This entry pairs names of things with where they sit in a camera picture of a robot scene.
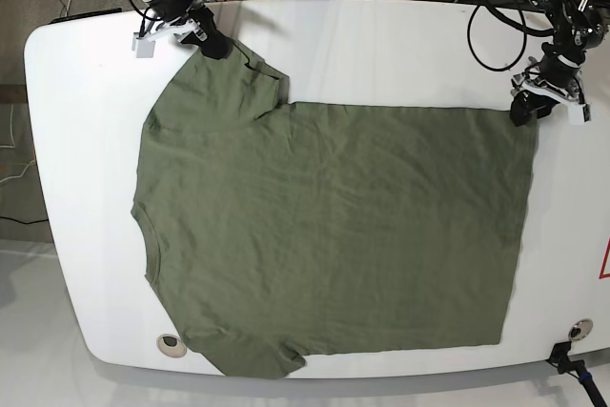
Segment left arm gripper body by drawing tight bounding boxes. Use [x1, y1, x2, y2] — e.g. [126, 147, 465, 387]
[511, 56, 591, 125]

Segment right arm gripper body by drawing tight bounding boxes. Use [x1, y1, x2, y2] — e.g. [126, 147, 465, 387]
[132, 0, 211, 58]

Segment olive green T-shirt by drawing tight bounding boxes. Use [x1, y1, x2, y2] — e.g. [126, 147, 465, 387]
[132, 43, 539, 378]

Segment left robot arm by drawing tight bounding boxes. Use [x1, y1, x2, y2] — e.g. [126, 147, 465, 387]
[477, 0, 609, 127]

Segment black flat bar under table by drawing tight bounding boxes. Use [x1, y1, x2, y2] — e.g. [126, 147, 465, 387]
[49, 8, 123, 25]

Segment right table cable grommet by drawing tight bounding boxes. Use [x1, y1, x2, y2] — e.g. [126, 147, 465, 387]
[568, 318, 594, 341]

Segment table cable grommet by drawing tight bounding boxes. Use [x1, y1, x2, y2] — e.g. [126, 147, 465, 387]
[156, 334, 188, 358]
[568, 318, 594, 341]

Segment black clamp with cable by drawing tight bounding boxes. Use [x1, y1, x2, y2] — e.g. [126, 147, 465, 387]
[546, 341, 607, 407]

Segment left table cable grommet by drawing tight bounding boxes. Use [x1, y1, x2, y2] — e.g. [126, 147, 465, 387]
[156, 334, 188, 358]

